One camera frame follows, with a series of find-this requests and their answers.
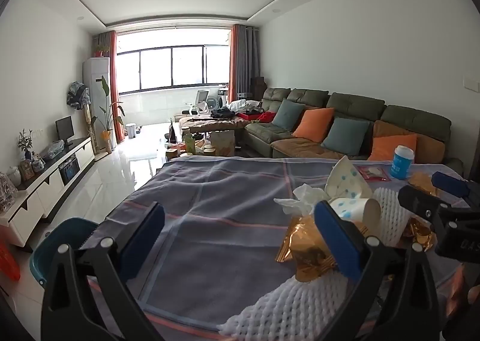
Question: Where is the brown cushion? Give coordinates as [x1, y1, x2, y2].
[373, 120, 447, 163]

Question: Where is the white TV cabinet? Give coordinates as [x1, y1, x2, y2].
[0, 136, 97, 252]

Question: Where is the blue plastic bin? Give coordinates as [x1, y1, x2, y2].
[29, 218, 100, 289]

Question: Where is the crushed blue dotted paper cup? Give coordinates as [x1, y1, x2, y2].
[324, 156, 374, 201]

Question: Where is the brown paper bag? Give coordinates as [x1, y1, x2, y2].
[209, 130, 236, 157]

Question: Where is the red snack packet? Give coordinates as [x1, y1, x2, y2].
[354, 165, 393, 182]

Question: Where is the blue plastic canister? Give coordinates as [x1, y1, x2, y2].
[389, 145, 415, 180]

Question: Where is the wooden coffee table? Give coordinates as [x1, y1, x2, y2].
[179, 116, 250, 136]

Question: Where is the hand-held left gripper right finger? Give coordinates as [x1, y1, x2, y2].
[314, 199, 439, 341]

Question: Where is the small white foam fruit net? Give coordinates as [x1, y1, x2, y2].
[371, 187, 418, 251]

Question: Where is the large white foam fruit net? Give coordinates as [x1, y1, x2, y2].
[219, 275, 379, 341]

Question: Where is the white clothes pile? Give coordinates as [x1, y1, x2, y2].
[229, 99, 260, 114]

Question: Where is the black framed window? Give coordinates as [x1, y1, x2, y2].
[117, 44, 230, 94]

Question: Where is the clear plastic bag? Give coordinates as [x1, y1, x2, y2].
[39, 140, 65, 162]

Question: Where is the large teal cushion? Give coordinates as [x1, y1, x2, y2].
[321, 117, 370, 157]

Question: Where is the white standing air conditioner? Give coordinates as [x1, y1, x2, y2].
[82, 57, 112, 154]

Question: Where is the black monitor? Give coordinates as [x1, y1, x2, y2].
[55, 116, 76, 147]

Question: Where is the fan with blue cover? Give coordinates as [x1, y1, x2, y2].
[66, 81, 92, 127]

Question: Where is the large orange cushion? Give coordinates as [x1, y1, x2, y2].
[292, 107, 335, 144]

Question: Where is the white office chair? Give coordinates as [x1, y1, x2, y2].
[182, 90, 211, 117]

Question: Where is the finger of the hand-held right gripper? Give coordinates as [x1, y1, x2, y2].
[398, 185, 452, 222]
[431, 172, 480, 210]

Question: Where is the gold foil wrapper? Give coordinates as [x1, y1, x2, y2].
[399, 215, 438, 252]
[276, 213, 372, 282]
[407, 172, 438, 196]

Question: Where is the orange grey curtain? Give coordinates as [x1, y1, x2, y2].
[98, 30, 127, 143]
[229, 24, 260, 102]

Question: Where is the tall green potted plant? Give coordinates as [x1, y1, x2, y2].
[91, 76, 126, 154]

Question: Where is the green sectional sofa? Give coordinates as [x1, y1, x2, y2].
[244, 86, 466, 177]

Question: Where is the small teal cushion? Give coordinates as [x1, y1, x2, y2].
[271, 98, 307, 132]

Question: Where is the small plant in vase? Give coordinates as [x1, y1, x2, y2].
[17, 128, 34, 162]

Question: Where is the crumpled white tissue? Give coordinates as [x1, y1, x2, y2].
[274, 183, 331, 216]

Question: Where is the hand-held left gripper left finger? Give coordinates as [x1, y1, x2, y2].
[40, 201, 166, 341]

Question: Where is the dark wooden cabinet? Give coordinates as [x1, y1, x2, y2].
[250, 77, 268, 102]

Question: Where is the grey plaid blanket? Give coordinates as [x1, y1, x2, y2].
[86, 156, 480, 341]

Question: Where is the small orange cushion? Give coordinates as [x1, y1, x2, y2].
[367, 134, 418, 162]

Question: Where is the orange plastic bag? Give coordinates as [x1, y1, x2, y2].
[0, 241, 21, 282]

